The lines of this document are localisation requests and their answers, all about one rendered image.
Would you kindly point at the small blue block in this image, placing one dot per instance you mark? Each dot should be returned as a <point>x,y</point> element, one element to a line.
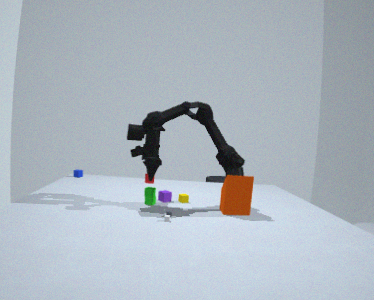
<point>78,173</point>

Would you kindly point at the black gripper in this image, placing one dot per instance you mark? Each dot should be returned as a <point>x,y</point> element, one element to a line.
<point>152,160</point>

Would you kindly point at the purple block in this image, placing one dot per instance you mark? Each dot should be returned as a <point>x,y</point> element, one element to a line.
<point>164,196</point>

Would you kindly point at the green block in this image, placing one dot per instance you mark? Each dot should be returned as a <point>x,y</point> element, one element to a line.
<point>149,191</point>
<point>149,200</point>

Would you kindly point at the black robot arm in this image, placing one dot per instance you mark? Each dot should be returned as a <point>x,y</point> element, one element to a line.
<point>227,156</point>

